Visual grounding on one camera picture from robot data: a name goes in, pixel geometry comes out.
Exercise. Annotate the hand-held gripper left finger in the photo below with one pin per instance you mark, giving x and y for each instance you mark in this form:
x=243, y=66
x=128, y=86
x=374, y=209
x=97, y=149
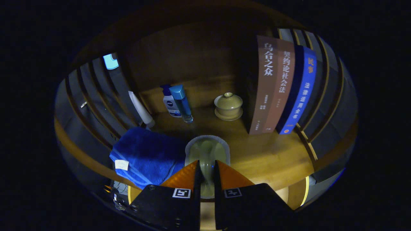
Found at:
x=167, y=208

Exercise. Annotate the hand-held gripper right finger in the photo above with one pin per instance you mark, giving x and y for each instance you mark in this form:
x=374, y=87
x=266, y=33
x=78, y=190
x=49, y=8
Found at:
x=250, y=208

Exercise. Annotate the wooden countertop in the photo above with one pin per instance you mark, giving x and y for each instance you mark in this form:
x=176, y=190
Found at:
x=263, y=154

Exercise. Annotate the wooden cabinet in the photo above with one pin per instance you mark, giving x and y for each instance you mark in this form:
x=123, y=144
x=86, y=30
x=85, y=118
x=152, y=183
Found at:
x=192, y=57

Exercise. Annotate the folded blue towel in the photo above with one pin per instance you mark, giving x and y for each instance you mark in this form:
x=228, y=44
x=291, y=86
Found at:
x=147, y=154

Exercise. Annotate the white tube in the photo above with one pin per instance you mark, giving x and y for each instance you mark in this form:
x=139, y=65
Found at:
x=141, y=109

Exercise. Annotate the white bottle with blue cap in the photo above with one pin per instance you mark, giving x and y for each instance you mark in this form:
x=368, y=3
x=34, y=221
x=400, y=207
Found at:
x=170, y=104

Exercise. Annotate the beige lidded tea cup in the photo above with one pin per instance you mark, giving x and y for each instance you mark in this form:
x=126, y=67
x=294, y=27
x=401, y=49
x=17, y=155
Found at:
x=228, y=106

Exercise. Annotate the clear teal bottle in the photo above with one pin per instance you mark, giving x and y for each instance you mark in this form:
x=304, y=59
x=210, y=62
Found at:
x=183, y=102

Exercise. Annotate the reddish brown book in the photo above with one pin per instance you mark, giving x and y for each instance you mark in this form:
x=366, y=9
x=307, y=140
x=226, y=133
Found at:
x=282, y=93

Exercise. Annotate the dark brown book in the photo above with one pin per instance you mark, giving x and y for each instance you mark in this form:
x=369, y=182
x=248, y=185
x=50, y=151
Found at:
x=265, y=86

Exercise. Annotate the blue book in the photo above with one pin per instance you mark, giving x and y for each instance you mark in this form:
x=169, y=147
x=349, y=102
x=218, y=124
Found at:
x=303, y=93

